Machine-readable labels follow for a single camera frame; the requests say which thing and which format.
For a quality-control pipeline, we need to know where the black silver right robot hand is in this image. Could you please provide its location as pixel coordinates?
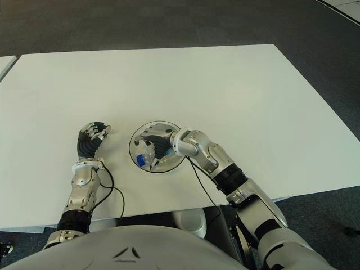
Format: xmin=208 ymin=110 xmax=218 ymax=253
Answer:
xmin=134 ymin=122 xmax=181 ymax=172

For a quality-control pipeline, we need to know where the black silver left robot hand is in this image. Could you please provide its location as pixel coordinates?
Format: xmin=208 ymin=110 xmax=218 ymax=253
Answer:
xmin=76 ymin=121 xmax=113 ymax=163

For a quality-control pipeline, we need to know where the clear blue-capped water bottle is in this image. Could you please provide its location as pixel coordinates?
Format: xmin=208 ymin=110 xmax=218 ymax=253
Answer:
xmin=134 ymin=140 xmax=177 ymax=167

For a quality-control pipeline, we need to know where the white plate with black rim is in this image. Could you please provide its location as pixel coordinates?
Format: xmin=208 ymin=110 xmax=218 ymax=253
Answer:
xmin=128 ymin=120 xmax=186 ymax=174

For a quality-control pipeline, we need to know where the white neighbouring table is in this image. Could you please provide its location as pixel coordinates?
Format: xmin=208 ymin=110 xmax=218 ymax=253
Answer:
xmin=0 ymin=55 xmax=17 ymax=81

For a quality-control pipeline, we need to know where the grey robot torso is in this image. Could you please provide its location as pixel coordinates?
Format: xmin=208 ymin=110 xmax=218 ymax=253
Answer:
xmin=0 ymin=224 xmax=254 ymax=270

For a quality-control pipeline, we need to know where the black wheeled stand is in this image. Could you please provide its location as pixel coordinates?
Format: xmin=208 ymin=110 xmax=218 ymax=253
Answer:
xmin=0 ymin=240 xmax=15 ymax=258

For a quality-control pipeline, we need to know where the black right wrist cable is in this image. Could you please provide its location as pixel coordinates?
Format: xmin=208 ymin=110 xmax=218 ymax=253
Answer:
xmin=185 ymin=156 xmax=223 ymax=223

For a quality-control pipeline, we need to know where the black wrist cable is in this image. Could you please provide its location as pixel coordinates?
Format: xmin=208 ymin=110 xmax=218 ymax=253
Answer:
xmin=185 ymin=156 xmax=223 ymax=223
xmin=95 ymin=163 xmax=125 ymax=219

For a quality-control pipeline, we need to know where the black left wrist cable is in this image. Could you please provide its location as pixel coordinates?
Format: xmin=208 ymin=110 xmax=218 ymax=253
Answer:
xmin=95 ymin=163 xmax=125 ymax=219

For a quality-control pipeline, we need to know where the white round pedestal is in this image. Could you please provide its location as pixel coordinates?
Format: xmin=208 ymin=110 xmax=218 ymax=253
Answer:
xmin=173 ymin=209 xmax=208 ymax=239

